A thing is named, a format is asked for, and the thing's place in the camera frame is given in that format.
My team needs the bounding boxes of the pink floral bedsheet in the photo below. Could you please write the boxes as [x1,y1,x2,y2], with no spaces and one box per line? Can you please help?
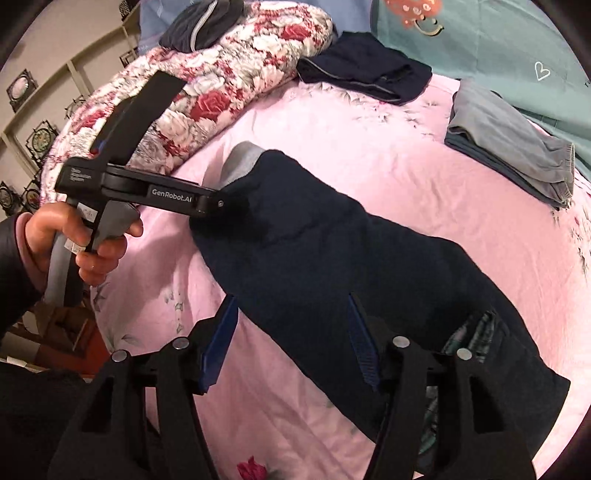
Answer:
[90,76,591,480]

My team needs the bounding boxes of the person's left hand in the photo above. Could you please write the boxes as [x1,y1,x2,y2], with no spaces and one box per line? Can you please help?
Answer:
[23,203,145,288]

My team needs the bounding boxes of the white display shelf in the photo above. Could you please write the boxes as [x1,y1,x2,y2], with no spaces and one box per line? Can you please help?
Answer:
[0,0,144,222]

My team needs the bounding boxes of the group of decorative plates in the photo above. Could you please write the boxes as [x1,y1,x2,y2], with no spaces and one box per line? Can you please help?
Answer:
[0,0,144,217]

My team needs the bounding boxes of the dark navy pants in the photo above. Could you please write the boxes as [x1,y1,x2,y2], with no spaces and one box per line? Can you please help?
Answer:
[189,142,571,474]

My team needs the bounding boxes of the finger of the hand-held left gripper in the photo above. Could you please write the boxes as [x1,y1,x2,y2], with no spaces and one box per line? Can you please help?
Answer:
[90,71,185,166]

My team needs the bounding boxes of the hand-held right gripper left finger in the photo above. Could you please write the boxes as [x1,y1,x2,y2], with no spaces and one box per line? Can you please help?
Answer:
[48,295,239,480]

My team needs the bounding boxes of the person's left forearm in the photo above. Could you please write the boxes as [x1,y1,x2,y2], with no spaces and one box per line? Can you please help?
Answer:
[0,215,47,344]

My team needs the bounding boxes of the red floral quilt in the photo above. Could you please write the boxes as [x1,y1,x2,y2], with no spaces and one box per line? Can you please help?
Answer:
[41,0,335,208]

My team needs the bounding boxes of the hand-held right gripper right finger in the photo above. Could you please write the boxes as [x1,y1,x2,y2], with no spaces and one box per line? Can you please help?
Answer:
[346,292,539,480]

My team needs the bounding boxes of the folded grey pants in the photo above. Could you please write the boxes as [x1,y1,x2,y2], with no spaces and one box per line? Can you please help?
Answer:
[444,78,577,210]

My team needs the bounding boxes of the folded navy pants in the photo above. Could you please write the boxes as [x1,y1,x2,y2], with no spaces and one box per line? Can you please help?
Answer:
[295,31,433,107]

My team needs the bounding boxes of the dark grey folded garment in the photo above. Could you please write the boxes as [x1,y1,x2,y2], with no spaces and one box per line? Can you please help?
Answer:
[159,0,245,52]

